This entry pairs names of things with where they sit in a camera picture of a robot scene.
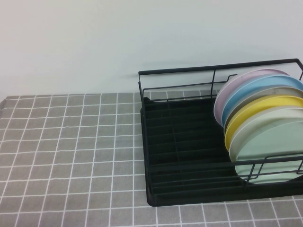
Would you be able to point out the pink round plate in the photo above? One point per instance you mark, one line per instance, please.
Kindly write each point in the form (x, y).
(227, 94)

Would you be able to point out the black plastic drip tray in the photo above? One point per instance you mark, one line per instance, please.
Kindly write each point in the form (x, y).
(189, 132)

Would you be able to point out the light green round plate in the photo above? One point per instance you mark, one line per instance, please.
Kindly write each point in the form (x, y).
(260, 151)

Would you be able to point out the yellow round plate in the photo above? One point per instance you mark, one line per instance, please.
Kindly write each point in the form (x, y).
(239, 119)

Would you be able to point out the blue round plate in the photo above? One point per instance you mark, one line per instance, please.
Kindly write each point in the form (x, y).
(241, 98)

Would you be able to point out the white round plate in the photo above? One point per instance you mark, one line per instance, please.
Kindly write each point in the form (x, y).
(246, 131)

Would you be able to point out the grey white checked tablecloth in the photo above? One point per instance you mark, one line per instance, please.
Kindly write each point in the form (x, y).
(71, 132)

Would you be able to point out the beige grey round plate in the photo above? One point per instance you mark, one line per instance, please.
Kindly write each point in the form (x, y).
(279, 91)

